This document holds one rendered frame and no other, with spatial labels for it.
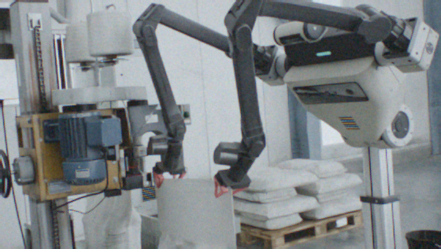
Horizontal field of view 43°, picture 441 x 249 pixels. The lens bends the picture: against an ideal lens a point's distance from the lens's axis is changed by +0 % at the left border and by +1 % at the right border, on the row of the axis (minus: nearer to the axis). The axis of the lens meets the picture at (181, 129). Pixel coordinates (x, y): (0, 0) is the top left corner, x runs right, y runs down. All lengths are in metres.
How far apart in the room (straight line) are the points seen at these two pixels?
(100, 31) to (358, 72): 0.87
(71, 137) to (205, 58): 5.47
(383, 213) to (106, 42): 1.14
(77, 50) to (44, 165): 0.48
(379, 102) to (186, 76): 5.37
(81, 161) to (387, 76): 1.03
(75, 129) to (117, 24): 0.40
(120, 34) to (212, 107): 5.37
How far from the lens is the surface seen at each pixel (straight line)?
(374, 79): 1.82
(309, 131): 7.89
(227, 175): 1.77
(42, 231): 2.16
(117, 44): 1.97
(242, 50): 1.48
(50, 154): 2.08
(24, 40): 2.13
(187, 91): 7.09
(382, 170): 2.09
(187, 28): 1.96
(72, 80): 5.01
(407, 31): 1.70
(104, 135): 1.85
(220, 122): 7.36
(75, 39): 2.23
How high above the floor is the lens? 1.35
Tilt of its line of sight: 3 degrees down
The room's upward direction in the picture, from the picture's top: 5 degrees counter-clockwise
